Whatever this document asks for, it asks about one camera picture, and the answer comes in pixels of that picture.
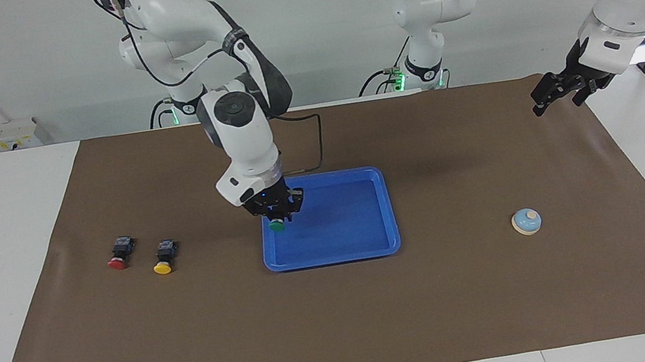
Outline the blue service bell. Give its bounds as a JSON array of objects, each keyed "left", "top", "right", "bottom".
[{"left": 510, "top": 206, "right": 544, "bottom": 239}]

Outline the yellow push button switch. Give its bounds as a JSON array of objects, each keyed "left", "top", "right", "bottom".
[{"left": 149, "top": 238, "right": 181, "bottom": 276}]

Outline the red push button switch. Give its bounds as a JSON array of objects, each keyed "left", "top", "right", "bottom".
[{"left": 104, "top": 234, "right": 141, "bottom": 272}]

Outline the blue plastic tray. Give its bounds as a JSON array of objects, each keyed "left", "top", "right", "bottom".
[{"left": 252, "top": 163, "right": 404, "bottom": 275}]

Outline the brown table mat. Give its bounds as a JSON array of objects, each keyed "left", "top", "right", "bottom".
[{"left": 0, "top": 58, "right": 645, "bottom": 362}]

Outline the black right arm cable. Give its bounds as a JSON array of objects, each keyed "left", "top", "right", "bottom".
[{"left": 108, "top": 0, "right": 329, "bottom": 198}]

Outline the black right base cable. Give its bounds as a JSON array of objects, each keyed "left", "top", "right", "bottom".
[{"left": 146, "top": 97, "right": 176, "bottom": 130}]

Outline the black base cable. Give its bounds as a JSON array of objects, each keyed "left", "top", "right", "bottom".
[
  {"left": 146, "top": 97, "right": 176, "bottom": 130},
  {"left": 351, "top": 36, "right": 418, "bottom": 99}
]

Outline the black left base cable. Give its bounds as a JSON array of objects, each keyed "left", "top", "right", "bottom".
[{"left": 351, "top": 36, "right": 418, "bottom": 99}]

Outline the white wall socket box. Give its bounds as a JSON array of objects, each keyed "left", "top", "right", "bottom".
[{"left": 0, "top": 116, "right": 44, "bottom": 153}]

